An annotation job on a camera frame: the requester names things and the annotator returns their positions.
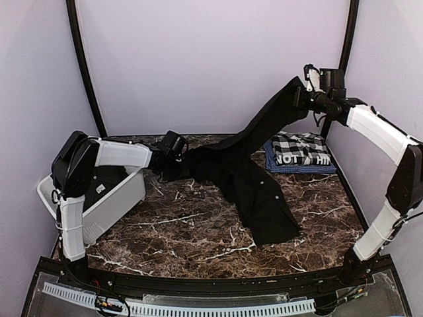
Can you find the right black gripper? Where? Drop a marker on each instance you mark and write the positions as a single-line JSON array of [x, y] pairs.
[[299, 100]]

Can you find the black long sleeve shirt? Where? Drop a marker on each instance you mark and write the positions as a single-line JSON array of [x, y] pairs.
[[228, 165]]

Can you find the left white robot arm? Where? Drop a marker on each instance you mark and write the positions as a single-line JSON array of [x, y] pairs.
[[83, 151]]

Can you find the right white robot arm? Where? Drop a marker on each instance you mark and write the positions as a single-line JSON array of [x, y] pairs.
[[325, 93]]

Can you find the black white plaid shirt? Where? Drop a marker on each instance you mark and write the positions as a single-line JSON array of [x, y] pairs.
[[300, 149]]

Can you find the blue checked folded shirt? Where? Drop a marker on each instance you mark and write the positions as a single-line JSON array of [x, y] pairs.
[[272, 167]]

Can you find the white plastic bin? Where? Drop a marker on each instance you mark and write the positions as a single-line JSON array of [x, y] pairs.
[[79, 227]]

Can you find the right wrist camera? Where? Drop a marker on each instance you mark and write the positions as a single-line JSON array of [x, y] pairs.
[[312, 76]]

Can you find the black curved table rail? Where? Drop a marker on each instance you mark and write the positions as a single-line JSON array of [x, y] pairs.
[[315, 284]]

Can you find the left black frame post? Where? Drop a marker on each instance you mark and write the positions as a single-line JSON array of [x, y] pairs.
[[76, 35]]

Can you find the white slotted cable duct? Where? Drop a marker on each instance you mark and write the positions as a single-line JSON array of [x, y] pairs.
[[161, 305]]

